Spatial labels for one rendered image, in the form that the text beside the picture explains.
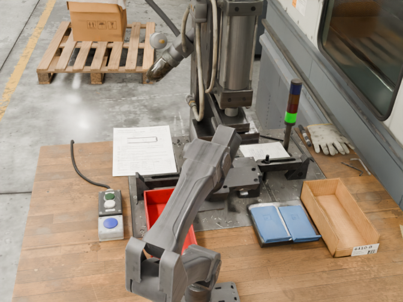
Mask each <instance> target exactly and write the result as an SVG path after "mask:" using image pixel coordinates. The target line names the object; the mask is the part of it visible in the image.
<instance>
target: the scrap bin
mask: <svg viewBox="0 0 403 302"><path fill-rule="evenodd" d="M174 189H175V188H168V189H156V190H149V191H144V204H145V215H146V224H147V230H148V231H149V230H150V229H151V228H152V226H153V225H154V223H155V222H156V221H157V219H158V218H159V216H160V215H161V213H162V212H163V210H164V208H165V206H166V204H167V202H168V200H169V198H170V197H171V195H172V193H173V191H174ZM191 244H196V245H197V241H196V236H195V233H194V228H193V224H192V225H191V227H190V229H189V231H188V234H187V236H186V238H185V241H184V245H183V248H182V253H181V255H182V254H183V252H184V250H185V249H186V248H188V246H189V245H191Z"/></svg>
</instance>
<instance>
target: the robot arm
mask: <svg viewBox="0 0 403 302"><path fill-rule="evenodd" d="M241 142H242V138H241V136H240V135H239V134H238V133H237V132H236V128H231V127H228V126H224V125H218V127H217V130H216V132H215V134H214V136H213V139H212V141H211V142H210V141H206V140H202V139H199V138H195V139H193V141H192V142H191V143H186V145H185V146H184V149H183V152H182V156H183V159H184V164H183V166H182V171H181V174H180V177H179V180H178V183H177V185H176V187H175V189H174V191H173V193H172V195H171V197H170V198H169V200H168V202H167V204H166V206H165V208H164V210H163V212H162V213H161V215H160V216H159V218H158V219H157V221H156V222H155V223H154V225H153V226H152V228H151V229H150V230H149V231H148V232H146V234H145V235H144V237H143V239H142V240H139V239H137V238H134V237H131V238H130V240H129V241H128V243H127V246H126V248H125V289H126V290H127V291H128V292H131V293H134V294H137V295H139V296H141V297H144V298H146V299H148V300H151V301H153V302H240V298H239V295H238V292H237V289H236V285H235V283H234V282H223V283H216V282H217V280H218V276H219V271H220V268H221V264H222V260H221V254H220V253H218V252H215V251H212V250H210V249H207V248H204V247H201V246H198V245H196V244H191V245H189V246H188V248H186V249H185V250H184V252H183V254H182V255H181V253H182V248H183V245H184V241H185V238H186V236H187V234H188V231H189V229H190V227H191V225H192V223H193V220H194V218H195V216H196V214H197V213H201V212H205V211H209V210H224V208H225V201H224V200H226V198H227V196H228V193H229V192H230V191H229V188H232V189H233V190H235V191H245V192H246V191H249V190H251V189H257V187H258V186H259V184H260V182H259V179H258V174H257V169H256V166H249V167H238V168H230V166H231V164H232V163H233V160H234V157H235V156H236V153H237V151H238V148H239V146H240V144H241ZM143 249H144V250H145V251H146V253H148V254H150V255H152V256H155V257H157V258H154V257H152V258H149V259H147V257H146V255H145V253H144V251H143ZM158 258H159V259H158ZM235 300H236V301H235Z"/></svg>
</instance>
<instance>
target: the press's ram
mask: <svg viewBox="0 0 403 302"><path fill-rule="evenodd" d="M206 96H207V98H208V100H209V103H210V106H211V108H212V111H213V113H214V115H215V117H212V118H204V119H202V120H201V121H197V120H196V119H192V121H191V130H192V132H193V136H194V138H199V139H202V140H206V141H210V142H211V141H212V139H213V136H214V134H215V132H216V130H217V127H218V125H224V126H228V127H231V128H236V132H237V133H238V134H239V135H240V136H241V138H242V142H241V144H255V143H258V142H259V137H260V132H259V130H258V129H257V127H256V125H255V123H254V121H253V119H252V117H251V115H249V116H247V115H246V114H245V112H244V110H243V108H242V107H231V108H226V109H225V110H221V109H220V108H219V104H218V101H217V100H216V98H215V96H214V95H213V94H212V93H206Z"/></svg>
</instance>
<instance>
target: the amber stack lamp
mask: <svg viewBox="0 0 403 302"><path fill-rule="evenodd" d="M299 100H300V94H299V95H293V94H291V93H288V103H290V104H298V103H299Z"/></svg>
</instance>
